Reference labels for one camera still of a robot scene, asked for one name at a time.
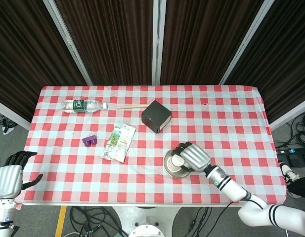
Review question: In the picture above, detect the white partition post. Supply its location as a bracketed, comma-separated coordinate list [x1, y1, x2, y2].
[219, 0, 270, 86]
[269, 97, 305, 131]
[0, 98, 32, 130]
[152, 0, 167, 86]
[43, 0, 93, 86]

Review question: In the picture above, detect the black foot pedal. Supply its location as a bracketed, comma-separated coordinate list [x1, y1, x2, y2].
[287, 154, 305, 167]

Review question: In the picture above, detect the red white checked tablecloth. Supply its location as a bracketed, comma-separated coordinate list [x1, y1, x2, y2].
[15, 85, 288, 205]

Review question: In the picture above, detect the purple plastic building block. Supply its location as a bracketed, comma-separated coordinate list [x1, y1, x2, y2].
[82, 135, 98, 148]

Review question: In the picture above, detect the white sneaker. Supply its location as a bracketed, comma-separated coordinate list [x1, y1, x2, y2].
[278, 162, 301, 198]

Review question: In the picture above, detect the clear plastic water bottle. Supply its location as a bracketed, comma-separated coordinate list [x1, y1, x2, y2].
[61, 99, 109, 114]

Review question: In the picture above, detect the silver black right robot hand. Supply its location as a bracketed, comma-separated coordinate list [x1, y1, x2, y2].
[173, 141, 213, 173]

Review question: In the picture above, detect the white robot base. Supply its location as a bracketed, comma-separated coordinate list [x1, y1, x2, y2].
[110, 206, 184, 237]

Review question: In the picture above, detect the black cardboard box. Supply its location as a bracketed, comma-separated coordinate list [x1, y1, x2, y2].
[141, 99, 172, 134]

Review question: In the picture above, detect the white green snack bag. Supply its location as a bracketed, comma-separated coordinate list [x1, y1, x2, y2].
[101, 122, 136, 163]

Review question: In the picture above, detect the dark brown partition panel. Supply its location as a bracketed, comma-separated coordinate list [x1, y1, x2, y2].
[160, 0, 263, 86]
[54, 0, 154, 86]
[0, 0, 87, 123]
[226, 0, 305, 124]

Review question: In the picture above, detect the black floor cable bundle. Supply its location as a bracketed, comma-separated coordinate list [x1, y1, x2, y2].
[172, 201, 242, 237]
[0, 111, 18, 135]
[68, 206, 130, 237]
[274, 115, 305, 149]

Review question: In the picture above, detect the light wooden stick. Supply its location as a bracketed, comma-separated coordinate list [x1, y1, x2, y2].
[116, 104, 148, 110]

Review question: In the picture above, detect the black trouser leg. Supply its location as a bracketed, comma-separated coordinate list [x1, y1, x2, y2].
[287, 176, 305, 198]

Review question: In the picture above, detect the white paper cup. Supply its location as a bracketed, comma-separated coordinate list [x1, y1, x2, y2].
[171, 154, 186, 171]

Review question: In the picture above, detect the round stainless steel plate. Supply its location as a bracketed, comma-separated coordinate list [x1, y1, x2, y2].
[163, 149, 192, 178]

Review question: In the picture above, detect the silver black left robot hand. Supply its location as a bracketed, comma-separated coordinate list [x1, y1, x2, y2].
[0, 151, 44, 199]

